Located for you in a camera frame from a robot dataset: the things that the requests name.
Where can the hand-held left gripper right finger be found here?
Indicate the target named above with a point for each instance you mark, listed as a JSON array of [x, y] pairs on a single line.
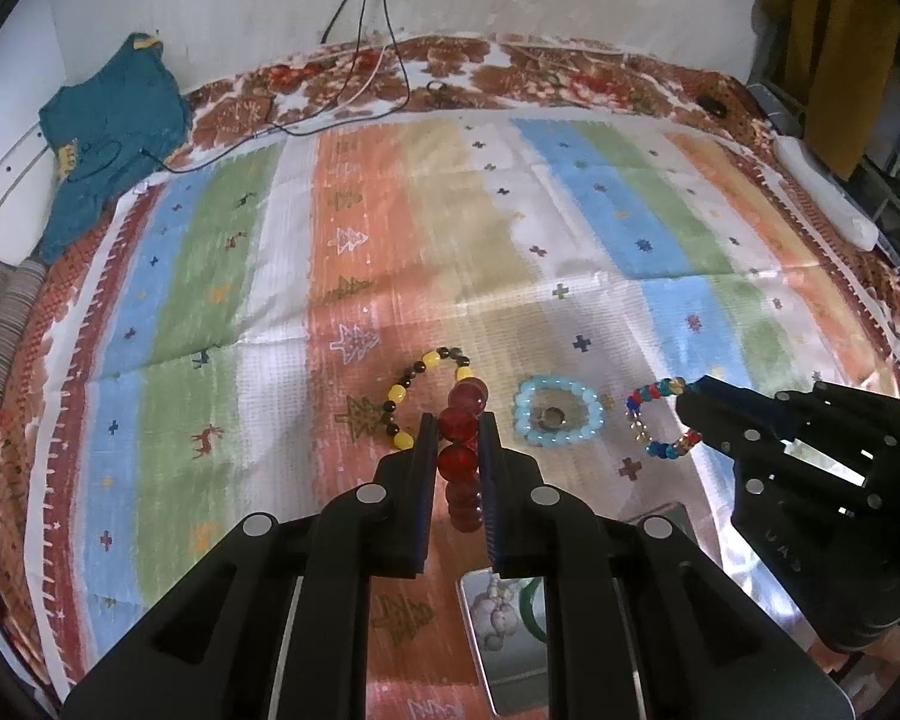
[[493, 495]]

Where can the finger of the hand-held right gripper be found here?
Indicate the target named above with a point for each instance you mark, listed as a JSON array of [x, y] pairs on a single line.
[[750, 403], [712, 424]]

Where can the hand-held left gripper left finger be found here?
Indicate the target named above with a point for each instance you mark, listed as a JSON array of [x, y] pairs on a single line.
[[422, 495]]

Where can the green bangle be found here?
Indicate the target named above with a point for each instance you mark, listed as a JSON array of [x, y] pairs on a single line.
[[529, 607]]

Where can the white power strip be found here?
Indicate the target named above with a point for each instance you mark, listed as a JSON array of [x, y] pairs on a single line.
[[825, 191]]

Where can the colourful striped cloth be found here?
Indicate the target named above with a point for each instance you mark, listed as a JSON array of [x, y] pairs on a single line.
[[360, 187]]

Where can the mustard yellow garment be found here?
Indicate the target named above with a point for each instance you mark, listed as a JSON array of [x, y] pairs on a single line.
[[832, 30]]

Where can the grey striped cushion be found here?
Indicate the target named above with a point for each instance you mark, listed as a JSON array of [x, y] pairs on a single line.
[[4, 330]]

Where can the teal knitted sweater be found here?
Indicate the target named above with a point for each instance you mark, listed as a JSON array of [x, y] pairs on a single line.
[[112, 127]]

